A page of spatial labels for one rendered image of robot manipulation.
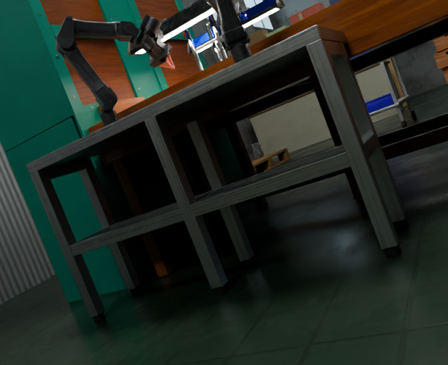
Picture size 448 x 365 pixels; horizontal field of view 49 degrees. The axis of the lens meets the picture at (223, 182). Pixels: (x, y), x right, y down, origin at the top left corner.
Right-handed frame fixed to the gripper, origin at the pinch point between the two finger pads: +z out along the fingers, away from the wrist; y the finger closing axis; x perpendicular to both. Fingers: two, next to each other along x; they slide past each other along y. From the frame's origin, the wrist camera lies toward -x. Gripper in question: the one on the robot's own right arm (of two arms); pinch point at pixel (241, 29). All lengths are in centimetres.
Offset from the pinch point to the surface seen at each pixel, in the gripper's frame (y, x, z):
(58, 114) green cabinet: 93, 7, -11
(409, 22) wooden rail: -58, 26, 8
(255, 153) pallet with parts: 209, -215, 348
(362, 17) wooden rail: -45.1, 19.9, 3.6
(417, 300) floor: -47, 115, -3
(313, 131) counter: 174, -306, 463
